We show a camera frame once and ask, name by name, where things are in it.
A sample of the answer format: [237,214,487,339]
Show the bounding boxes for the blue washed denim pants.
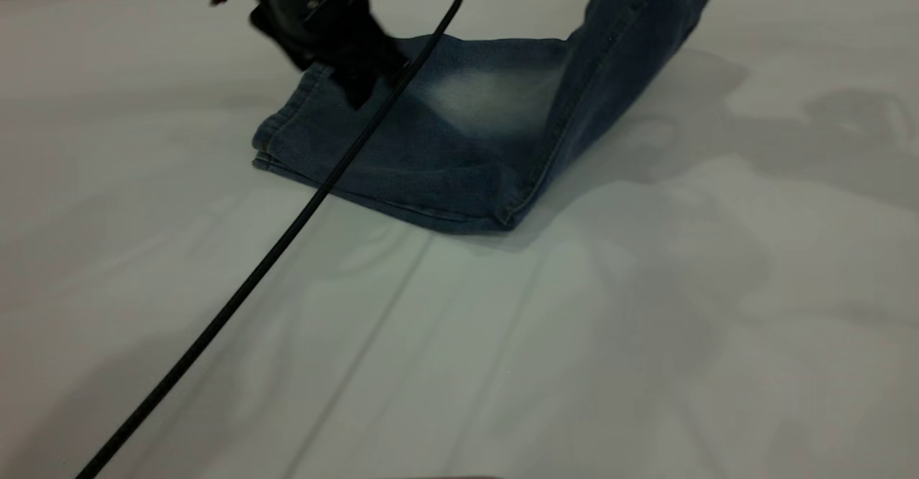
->
[251,0,729,234]

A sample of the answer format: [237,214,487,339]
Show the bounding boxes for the black cable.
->
[75,0,466,479]

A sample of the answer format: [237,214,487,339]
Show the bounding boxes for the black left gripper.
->
[248,0,411,110]

